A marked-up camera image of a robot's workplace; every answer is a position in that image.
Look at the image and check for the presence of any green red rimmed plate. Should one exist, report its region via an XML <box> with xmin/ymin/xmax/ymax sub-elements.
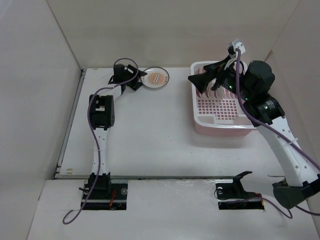
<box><xmin>211</xmin><ymin>79</ymin><xmax>224</xmax><ymax>100</ymax></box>

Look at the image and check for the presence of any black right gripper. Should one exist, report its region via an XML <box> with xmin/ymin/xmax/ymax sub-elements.
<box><xmin>187</xmin><ymin>55</ymin><xmax>254</xmax><ymax>102</ymax></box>

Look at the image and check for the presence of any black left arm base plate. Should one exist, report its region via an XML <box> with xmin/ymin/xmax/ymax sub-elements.
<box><xmin>83</xmin><ymin>182</ymin><xmax>128</xmax><ymax>211</ymax></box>

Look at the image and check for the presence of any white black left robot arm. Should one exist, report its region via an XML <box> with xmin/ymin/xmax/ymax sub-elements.
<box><xmin>83</xmin><ymin>63</ymin><xmax>146</xmax><ymax>199</ymax></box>

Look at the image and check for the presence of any white plate grey floral emblem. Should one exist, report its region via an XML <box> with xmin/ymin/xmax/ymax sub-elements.
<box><xmin>204</xmin><ymin>86</ymin><xmax>214</xmax><ymax>99</ymax></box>

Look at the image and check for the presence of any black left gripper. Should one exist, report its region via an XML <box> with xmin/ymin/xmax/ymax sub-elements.
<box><xmin>122</xmin><ymin>66</ymin><xmax>147</xmax><ymax>91</ymax></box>

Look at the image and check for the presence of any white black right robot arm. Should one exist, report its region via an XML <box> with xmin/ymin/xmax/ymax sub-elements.
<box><xmin>188</xmin><ymin>59</ymin><xmax>320</xmax><ymax>209</ymax></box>

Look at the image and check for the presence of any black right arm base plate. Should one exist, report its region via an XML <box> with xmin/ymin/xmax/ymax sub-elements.
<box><xmin>214</xmin><ymin>171</ymin><xmax>265</xmax><ymax>211</ymax></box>

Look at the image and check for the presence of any white pink dish rack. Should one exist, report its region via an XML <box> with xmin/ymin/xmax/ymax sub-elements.
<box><xmin>190</xmin><ymin>60</ymin><xmax>262</xmax><ymax>137</ymax></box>

